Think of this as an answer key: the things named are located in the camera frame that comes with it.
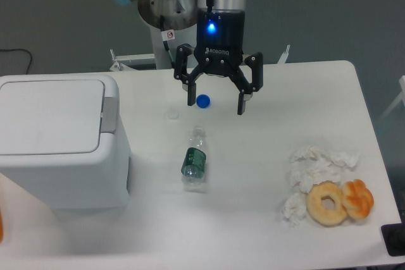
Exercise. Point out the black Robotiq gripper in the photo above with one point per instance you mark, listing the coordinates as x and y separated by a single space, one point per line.
219 52

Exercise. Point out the orange twisted bread roll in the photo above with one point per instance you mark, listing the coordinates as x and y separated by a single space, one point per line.
357 199

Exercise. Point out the crumpled white tissue upper left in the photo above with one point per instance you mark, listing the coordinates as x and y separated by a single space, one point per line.
307 152

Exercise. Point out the crumpled white tissue bottom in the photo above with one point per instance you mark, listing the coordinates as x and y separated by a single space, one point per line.
294 210

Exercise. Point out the white bottle cap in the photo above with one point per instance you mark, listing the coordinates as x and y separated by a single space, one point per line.
173 114

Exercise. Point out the white frame at right edge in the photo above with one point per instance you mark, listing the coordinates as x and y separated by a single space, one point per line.
399 99

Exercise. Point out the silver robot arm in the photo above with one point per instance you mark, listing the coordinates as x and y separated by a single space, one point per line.
196 37

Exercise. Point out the orange object at left edge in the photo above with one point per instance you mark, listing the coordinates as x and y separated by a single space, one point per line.
1 228

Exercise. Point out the crumpled white tissue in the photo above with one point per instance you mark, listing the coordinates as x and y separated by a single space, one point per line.
306 174
307 152
345 159
294 210

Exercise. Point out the black device at edge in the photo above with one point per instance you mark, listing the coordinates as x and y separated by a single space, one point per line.
393 236

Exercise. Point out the crumpled white tissue middle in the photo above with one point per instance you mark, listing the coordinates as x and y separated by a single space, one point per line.
306 174

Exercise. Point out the crumpled white tissue upper right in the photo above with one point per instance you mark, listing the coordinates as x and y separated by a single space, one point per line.
345 159

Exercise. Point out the white trash can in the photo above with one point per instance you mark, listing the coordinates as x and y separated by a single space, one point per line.
63 140

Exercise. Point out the plain ring donut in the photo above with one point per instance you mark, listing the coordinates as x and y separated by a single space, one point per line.
324 204

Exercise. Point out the blue bottle cap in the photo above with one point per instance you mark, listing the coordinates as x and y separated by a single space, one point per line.
203 101

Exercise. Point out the clear plastic bottle green label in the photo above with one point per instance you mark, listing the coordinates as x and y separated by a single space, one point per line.
193 168

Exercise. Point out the metal table bracket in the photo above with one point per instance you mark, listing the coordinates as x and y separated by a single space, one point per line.
132 62
284 56

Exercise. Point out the metal table bracket right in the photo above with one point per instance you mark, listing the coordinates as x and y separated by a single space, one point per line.
284 56

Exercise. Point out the metal table bracket left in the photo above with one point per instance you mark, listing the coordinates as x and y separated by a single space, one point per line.
132 62

